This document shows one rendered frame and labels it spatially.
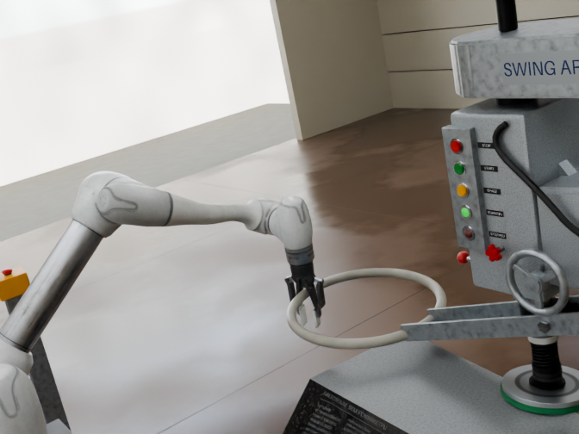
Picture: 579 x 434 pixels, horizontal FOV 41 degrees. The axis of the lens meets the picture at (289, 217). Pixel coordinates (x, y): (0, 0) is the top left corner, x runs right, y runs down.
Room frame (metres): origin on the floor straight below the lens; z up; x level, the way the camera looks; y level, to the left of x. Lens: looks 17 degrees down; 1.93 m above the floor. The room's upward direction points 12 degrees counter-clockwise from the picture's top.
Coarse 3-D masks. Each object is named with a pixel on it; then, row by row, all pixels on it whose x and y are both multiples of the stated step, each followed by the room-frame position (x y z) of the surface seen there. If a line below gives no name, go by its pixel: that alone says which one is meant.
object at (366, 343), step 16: (352, 272) 2.41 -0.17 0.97; (368, 272) 2.40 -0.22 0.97; (384, 272) 2.38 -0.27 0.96; (400, 272) 2.35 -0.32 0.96; (416, 272) 2.32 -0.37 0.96; (304, 288) 2.34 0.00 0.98; (432, 288) 2.21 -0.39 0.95; (288, 320) 2.16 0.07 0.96; (432, 320) 2.01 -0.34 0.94; (304, 336) 2.05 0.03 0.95; (320, 336) 2.02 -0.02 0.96; (384, 336) 1.95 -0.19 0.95; (400, 336) 1.95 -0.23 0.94
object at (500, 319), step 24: (432, 312) 2.02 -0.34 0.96; (456, 312) 1.94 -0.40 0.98; (480, 312) 1.87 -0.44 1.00; (504, 312) 1.80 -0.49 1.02; (576, 312) 1.51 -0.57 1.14; (408, 336) 1.95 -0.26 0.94; (432, 336) 1.88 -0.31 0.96; (456, 336) 1.80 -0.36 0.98; (480, 336) 1.74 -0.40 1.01; (504, 336) 1.67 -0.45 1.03; (528, 336) 1.61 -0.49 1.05
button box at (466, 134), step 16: (448, 128) 1.66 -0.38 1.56; (464, 128) 1.62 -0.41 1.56; (448, 144) 1.66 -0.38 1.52; (464, 144) 1.62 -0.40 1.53; (448, 160) 1.67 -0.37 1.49; (464, 160) 1.63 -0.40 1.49; (448, 176) 1.67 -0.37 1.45; (464, 176) 1.63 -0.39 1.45; (480, 176) 1.62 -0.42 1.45; (480, 192) 1.61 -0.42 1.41; (480, 208) 1.61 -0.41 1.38; (464, 224) 1.65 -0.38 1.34; (480, 224) 1.61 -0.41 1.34; (464, 240) 1.65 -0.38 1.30; (480, 240) 1.62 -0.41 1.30
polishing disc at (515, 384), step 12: (516, 372) 1.72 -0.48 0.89; (528, 372) 1.72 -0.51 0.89; (564, 372) 1.69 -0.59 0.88; (576, 372) 1.69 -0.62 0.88; (504, 384) 1.67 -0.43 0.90; (516, 384) 1.66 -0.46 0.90; (528, 384) 1.65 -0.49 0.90; (576, 384) 1.63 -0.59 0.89; (516, 396) 1.60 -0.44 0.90; (528, 396) 1.59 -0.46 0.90; (540, 396) 1.59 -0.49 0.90; (552, 396) 1.58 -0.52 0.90; (564, 396) 1.58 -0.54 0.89; (576, 396) 1.57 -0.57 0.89
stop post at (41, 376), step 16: (16, 272) 2.85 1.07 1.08; (0, 288) 2.78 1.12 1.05; (16, 288) 2.80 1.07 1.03; (16, 304) 2.81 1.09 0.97; (32, 352) 2.81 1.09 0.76; (32, 368) 2.80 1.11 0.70; (48, 368) 2.83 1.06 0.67; (48, 384) 2.82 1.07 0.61; (48, 400) 2.81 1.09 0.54; (48, 416) 2.81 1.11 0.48; (64, 416) 2.83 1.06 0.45
